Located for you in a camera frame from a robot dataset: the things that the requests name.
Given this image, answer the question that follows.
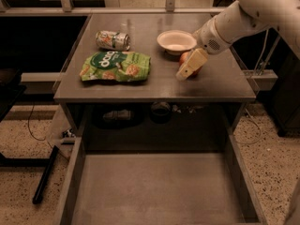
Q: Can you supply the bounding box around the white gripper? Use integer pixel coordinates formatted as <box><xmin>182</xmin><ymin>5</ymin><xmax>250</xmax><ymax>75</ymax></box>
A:
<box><xmin>176</xmin><ymin>18</ymin><xmax>231</xmax><ymax>81</ymax></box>

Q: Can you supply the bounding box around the red apple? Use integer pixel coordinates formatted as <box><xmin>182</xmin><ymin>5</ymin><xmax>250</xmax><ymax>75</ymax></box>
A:
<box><xmin>179</xmin><ymin>52</ymin><xmax>201</xmax><ymax>78</ymax></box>

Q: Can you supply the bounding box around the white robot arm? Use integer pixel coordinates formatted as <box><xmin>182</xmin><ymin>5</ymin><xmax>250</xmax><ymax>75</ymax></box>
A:
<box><xmin>176</xmin><ymin>0</ymin><xmax>300</xmax><ymax>81</ymax></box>

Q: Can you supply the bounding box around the open grey top drawer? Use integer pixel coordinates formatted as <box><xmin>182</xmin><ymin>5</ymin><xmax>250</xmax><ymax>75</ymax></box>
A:
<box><xmin>53</xmin><ymin>134</ymin><xmax>266</xmax><ymax>225</ymax></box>

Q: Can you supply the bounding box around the white paper bowl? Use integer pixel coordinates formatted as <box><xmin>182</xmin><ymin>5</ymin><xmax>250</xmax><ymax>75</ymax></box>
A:
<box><xmin>157</xmin><ymin>30</ymin><xmax>197</xmax><ymax>55</ymax></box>

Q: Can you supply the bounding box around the dark round cup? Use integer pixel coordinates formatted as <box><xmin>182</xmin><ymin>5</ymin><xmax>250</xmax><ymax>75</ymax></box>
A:
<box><xmin>150</xmin><ymin>102</ymin><xmax>171</xmax><ymax>124</ymax></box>

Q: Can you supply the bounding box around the grey cabinet table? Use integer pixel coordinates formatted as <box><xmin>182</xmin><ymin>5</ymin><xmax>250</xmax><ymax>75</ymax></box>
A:
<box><xmin>53</xmin><ymin>12</ymin><xmax>261</xmax><ymax>152</ymax></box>

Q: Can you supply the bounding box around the green snack bag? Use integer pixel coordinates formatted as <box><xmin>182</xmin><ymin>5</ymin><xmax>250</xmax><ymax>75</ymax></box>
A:
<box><xmin>80</xmin><ymin>51</ymin><xmax>151</xmax><ymax>83</ymax></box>

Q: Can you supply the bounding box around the crushed soda can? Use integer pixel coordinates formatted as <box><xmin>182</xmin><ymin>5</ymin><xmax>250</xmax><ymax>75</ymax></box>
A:
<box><xmin>96</xmin><ymin>30</ymin><xmax>130</xmax><ymax>51</ymax></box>

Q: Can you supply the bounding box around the crumpled item under table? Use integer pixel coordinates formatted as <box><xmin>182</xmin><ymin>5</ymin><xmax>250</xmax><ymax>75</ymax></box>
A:
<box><xmin>102</xmin><ymin>109</ymin><xmax>134</xmax><ymax>122</ymax></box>

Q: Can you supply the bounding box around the black chair base leg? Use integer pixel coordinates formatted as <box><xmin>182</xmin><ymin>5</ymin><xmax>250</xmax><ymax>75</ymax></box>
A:
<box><xmin>32</xmin><ymin>146</ymin><xmax>59</xmax><ymax>204</ymax></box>

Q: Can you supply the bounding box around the white cable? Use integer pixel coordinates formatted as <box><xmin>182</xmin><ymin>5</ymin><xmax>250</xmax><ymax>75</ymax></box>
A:
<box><xmin>252</xmin><ymin>28</ymin><xmax>272</xmax><ymax>77</ymax></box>

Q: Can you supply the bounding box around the black floor cable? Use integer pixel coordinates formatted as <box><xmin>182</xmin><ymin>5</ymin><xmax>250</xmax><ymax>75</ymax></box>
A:
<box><xmin>27</xmin><ymin>101</ymin><xmax>48</xmax><ymax>143</ymax></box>

